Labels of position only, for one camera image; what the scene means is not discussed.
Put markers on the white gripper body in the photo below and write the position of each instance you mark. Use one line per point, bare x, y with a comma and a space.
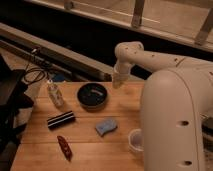
121, 72

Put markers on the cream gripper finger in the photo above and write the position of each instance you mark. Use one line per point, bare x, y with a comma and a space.
116, 83

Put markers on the dark ceramic bowl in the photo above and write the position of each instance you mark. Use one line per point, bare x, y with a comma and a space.
92, 95

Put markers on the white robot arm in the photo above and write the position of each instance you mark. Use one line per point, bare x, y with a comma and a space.
174, 98

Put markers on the blue object behind table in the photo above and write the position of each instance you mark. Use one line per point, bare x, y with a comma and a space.
58, 78

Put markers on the translucent plastic cup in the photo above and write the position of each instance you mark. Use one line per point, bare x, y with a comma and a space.
135, 141

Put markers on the black white striped box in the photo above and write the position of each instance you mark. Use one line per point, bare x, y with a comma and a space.
61, 119

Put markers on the clear plastic bottle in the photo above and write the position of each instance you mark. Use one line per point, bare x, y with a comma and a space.
55, 94

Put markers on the red chili pepper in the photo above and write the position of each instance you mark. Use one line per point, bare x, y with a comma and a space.
65, 147

